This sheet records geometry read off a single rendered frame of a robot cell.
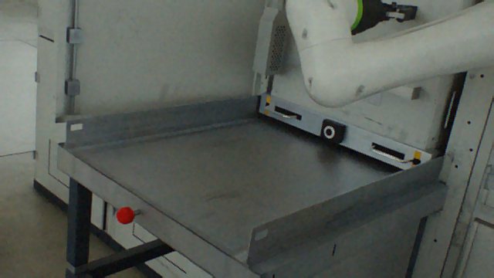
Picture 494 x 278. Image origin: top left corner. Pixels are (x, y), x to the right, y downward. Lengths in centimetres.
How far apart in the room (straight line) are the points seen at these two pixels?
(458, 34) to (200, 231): 53
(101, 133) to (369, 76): 64
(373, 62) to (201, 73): 76
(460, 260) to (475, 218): 12
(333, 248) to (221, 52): 80
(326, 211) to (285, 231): 12
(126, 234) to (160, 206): 136
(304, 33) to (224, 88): 71
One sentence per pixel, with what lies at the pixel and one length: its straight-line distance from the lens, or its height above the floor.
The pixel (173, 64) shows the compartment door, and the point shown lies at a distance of 157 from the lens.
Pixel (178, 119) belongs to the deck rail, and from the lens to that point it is 144.
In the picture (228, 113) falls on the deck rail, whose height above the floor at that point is 87.
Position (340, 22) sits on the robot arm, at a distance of 101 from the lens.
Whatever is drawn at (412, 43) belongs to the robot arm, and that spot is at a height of 121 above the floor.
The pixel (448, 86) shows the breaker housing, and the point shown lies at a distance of 139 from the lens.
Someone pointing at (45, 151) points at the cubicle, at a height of 25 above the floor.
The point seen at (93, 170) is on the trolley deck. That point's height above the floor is 84.
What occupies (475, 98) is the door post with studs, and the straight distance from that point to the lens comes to 137.
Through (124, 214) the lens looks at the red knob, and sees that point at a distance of 105.
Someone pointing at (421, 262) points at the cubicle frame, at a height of 63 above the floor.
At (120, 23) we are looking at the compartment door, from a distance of 148.
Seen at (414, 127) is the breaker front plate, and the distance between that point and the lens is 139.
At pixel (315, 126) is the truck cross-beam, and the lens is 153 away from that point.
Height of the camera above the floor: 131
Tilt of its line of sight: 19 degrees down
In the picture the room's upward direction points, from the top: 9 degrees clockwise
